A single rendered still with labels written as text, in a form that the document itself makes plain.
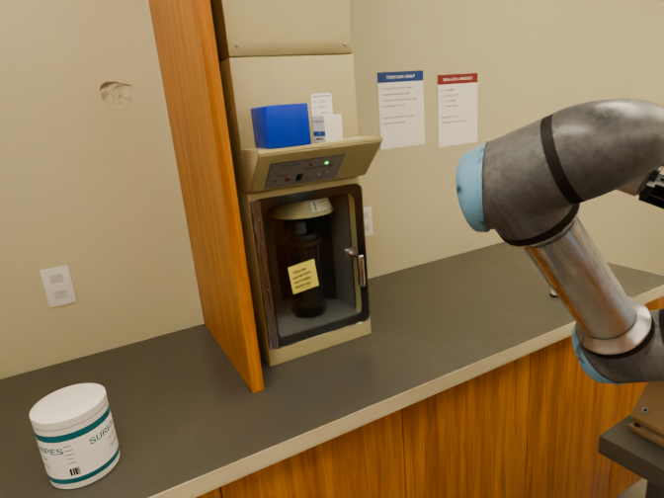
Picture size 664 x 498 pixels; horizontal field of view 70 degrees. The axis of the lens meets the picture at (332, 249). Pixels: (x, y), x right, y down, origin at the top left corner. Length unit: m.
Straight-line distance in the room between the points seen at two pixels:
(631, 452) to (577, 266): 0.44
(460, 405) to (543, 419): 0.38
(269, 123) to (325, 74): 0.25
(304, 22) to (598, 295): 0.86
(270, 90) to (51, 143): 0.65
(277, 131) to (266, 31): 0.25
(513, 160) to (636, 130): 0.13
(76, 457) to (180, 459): 0.19
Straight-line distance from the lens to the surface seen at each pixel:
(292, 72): 1.20
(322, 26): 1.25
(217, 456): 1.05
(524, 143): 0.63
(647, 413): 1.11
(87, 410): 1.02
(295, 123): 1.07
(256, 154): 1.04
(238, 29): 1.16
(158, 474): 1.05
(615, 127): 0.62
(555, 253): 0.73
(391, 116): 1.86
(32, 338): 1.63
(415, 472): 1.36
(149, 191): 1.54
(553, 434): 1.74
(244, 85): 1.15
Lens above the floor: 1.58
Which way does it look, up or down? 16 degrees down
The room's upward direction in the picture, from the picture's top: 5 degrees counter-clockwise
